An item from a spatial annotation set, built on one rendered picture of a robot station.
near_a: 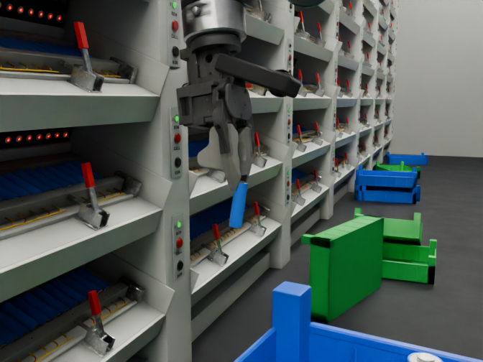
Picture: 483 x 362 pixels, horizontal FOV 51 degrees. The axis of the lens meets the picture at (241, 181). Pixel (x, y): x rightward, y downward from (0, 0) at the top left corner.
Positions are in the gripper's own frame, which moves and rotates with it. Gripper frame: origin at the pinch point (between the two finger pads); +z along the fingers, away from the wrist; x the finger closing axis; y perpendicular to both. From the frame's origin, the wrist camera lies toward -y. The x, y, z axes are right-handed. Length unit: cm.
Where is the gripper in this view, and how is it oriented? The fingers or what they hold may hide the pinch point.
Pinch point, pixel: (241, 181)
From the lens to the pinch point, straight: 69.7
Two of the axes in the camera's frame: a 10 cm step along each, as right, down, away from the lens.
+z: 0.9, 10.0, -0.4
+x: -4.6, 0.1, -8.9
